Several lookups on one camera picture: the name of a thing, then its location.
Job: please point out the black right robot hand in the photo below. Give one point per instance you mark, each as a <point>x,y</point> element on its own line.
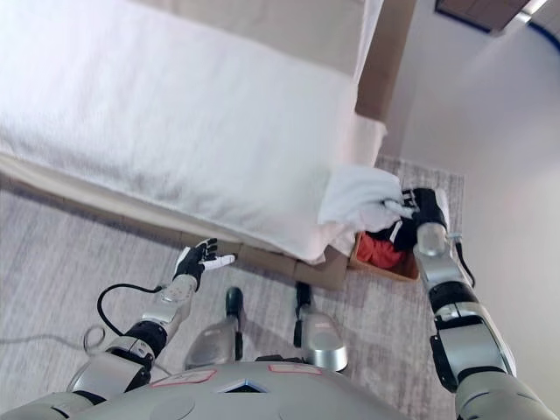
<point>429,207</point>

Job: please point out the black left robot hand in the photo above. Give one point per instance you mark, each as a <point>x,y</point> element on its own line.
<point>192,262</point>

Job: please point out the white towel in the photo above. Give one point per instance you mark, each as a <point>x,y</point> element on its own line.
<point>354,192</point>

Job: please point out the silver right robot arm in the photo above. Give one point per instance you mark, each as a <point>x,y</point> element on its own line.
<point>442,271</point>

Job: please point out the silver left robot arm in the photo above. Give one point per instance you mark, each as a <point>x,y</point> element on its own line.
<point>175,295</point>

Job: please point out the brown cardboard box basket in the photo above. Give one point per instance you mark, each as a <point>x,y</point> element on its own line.
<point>385,273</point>

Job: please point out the bed with white duvet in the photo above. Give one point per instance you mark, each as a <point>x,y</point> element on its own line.
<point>380,65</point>
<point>175,109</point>

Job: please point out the black garment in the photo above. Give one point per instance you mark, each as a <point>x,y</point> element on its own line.
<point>407,238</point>

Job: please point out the white garment tag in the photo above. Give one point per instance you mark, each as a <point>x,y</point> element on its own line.
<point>396,231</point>

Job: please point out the orange garment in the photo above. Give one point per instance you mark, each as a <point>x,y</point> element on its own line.
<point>380,254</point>

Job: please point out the silver left robot leg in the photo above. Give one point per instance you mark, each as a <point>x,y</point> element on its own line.
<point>214,341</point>

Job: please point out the silver robot leg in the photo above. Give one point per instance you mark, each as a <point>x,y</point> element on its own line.
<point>214,341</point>
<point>324,341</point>

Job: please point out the grey patterned rug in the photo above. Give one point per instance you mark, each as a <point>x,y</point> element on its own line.
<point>65,240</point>

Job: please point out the grey robot torso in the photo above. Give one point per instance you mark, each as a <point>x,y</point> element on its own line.
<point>245,402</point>

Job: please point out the silver right robot leg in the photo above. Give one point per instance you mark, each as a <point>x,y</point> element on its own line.
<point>324,341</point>

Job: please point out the brown wooden nightstand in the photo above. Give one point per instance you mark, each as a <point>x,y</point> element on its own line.
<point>481,11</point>

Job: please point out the black curved floor track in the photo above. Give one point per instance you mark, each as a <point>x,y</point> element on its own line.
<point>547,37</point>

